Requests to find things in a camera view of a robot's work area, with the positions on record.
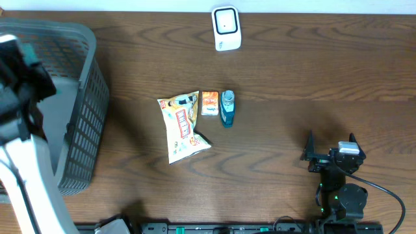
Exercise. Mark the white barcode scanner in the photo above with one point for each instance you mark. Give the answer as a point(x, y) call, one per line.
point(226, 28)

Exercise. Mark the yellow snack bag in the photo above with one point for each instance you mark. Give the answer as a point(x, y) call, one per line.
point(180, 115)

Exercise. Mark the dark grey plastic basket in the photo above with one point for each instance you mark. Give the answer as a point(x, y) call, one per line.
point(74, 117)

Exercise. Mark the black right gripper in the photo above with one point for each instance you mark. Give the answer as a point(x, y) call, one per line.
point(320, 161)

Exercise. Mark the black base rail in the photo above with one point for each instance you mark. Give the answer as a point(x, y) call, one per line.
point(281, 227)

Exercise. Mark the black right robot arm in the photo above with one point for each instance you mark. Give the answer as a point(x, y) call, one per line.
point(340, 201)

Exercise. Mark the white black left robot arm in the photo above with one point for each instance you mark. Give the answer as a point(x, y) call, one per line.
point(26, 171)

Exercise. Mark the blue mouthwash bottle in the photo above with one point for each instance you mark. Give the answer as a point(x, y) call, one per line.
point(227, 108)

